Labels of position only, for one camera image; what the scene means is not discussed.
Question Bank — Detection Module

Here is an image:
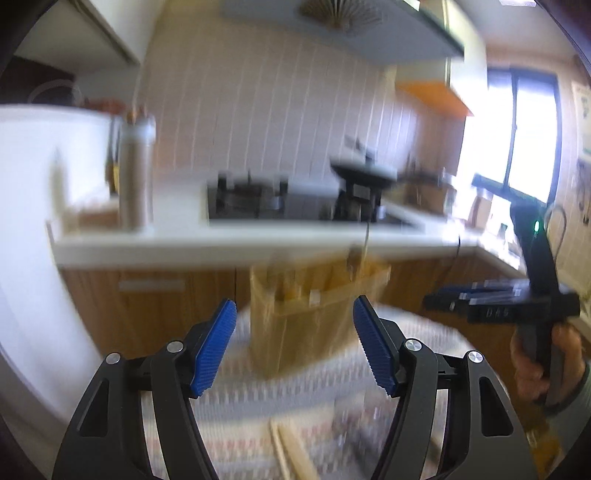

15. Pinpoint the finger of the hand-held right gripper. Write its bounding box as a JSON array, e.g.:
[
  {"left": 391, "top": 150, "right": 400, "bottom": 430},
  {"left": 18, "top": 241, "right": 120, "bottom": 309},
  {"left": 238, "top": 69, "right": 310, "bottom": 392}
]
[
  {"left": 422, "top": 291, "right": 472, "bottom": 317},
  {"left": 436, "top": 278, "right": 529, "bottom": 298}
]

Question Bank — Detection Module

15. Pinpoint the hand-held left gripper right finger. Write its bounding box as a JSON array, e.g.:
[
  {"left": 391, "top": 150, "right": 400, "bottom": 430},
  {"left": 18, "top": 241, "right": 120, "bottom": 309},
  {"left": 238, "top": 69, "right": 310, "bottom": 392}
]
[{"left": 353, "top": 295, "right": 542, "bottom": 480}]

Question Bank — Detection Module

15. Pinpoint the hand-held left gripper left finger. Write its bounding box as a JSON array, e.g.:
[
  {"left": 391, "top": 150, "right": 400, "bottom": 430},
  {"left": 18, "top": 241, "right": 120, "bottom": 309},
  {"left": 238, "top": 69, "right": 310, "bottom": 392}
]
[{"left": 51, "top": 298, "right": 238, "bottom": 480}]

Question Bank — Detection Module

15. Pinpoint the yellow plastic utensil basket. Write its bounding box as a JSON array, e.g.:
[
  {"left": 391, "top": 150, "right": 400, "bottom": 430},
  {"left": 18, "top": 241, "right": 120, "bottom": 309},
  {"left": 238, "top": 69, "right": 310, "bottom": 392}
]
[{"left": 249, "top": 256, "right": 393, "bottom": 377}]

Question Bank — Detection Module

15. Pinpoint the person's right hand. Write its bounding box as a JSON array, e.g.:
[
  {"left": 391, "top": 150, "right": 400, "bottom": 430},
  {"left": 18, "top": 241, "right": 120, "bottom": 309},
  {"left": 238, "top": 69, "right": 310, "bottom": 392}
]
[{"left": 510, "top": 322, "right": 587, "bottom": 407}]

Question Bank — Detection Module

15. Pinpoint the wooden kitchen counter cabinet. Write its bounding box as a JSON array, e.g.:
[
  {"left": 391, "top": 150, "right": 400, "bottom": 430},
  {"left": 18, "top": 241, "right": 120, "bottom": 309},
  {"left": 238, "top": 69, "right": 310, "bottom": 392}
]
[{"left": 46, "top": 175, "right": 527, "bottom": 370}]

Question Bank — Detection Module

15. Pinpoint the striped woven table mat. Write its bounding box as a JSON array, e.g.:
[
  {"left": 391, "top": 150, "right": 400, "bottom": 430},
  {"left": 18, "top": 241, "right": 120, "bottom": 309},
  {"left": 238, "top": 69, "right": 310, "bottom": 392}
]
[{"left": 139, "top": 305, "right": 481, "bottom": 480}]

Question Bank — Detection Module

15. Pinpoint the dark framed window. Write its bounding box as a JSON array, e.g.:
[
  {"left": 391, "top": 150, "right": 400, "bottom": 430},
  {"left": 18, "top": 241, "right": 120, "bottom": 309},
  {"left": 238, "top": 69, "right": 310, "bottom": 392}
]
[{"left": 485, "top": 67, "right": 561, "bottom": 204}]

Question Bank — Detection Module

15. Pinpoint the black gas stove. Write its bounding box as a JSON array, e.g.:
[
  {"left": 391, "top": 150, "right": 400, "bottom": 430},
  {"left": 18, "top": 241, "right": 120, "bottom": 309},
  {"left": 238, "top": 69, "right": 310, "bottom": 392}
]
[{"left": 206, "top": 173, "right": 416, "bottom": 227}]

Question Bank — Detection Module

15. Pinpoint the black wok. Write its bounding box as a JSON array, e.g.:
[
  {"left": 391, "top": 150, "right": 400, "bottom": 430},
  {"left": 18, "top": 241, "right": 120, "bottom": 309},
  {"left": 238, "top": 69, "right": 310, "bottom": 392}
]
[{"left": 329, "top": 157, "right": 458, "bottom": 195}]

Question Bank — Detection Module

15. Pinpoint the bagged bread loaf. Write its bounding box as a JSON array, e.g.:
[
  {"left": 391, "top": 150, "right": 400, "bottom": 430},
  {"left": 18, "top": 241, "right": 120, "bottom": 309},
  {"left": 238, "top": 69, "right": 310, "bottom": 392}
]
[{"left": 69, "top": 203, "right": 121, "bottom": 232}]

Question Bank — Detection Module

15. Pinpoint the steel thermos bottle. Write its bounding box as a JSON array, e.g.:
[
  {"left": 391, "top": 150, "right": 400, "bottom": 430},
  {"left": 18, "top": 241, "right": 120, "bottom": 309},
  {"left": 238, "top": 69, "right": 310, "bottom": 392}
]
[{"left": 117, "top": 113, "right": 157, "bottom": 232}]

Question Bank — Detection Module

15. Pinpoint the white tall cabinet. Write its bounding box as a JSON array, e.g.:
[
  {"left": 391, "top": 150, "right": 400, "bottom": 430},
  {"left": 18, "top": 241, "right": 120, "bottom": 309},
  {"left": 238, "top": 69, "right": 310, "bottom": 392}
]
[{"left": 0, "top": 104, "right": 125, "bottom": 416}]

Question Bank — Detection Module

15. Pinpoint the grey range hood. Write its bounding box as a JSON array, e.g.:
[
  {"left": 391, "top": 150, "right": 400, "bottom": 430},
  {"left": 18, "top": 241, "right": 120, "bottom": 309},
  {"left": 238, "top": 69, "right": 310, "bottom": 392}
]
[{"left": 222, "top": 0, "right": 466, "bottom": 70}]

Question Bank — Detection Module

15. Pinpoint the white upper cabinet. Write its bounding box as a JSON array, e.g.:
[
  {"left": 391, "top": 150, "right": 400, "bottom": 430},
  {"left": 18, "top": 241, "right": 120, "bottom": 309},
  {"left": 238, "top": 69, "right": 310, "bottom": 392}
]
[{"left": 14, "top": 0, "right": 144, "bottom": 70}]

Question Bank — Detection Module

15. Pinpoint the black power cable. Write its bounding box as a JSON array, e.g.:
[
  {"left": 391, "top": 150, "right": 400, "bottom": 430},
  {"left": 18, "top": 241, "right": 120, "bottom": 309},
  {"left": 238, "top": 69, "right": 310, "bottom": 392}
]
[{"left": 443, "top": 233, "right": 465, "bottom": 278}]

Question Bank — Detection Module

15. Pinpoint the white wall poster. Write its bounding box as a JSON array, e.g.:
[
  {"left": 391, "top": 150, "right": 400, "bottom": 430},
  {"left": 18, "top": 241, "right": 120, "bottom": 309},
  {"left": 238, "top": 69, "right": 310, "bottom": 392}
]
[{"left": 571, "top": 80, "right": 591, "bottom": 222}]

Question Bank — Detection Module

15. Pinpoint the wall cabinet with orange base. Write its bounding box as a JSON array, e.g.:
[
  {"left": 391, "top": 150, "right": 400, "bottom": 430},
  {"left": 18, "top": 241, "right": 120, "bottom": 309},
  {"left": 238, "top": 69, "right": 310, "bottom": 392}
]
[{"left": 396, "top": 0, "right": 490, "bottom": 117}]

